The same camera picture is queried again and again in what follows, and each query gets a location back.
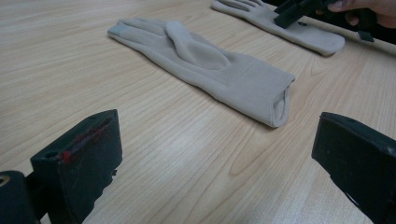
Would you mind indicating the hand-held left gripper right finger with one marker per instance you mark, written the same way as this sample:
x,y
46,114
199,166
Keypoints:
x,y
358,161

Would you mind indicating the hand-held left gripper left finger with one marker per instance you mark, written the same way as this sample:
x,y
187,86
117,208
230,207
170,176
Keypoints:
x,y
84,161

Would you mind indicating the beige knit glove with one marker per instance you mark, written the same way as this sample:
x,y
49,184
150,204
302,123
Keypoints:
x,y
311,39
233,84

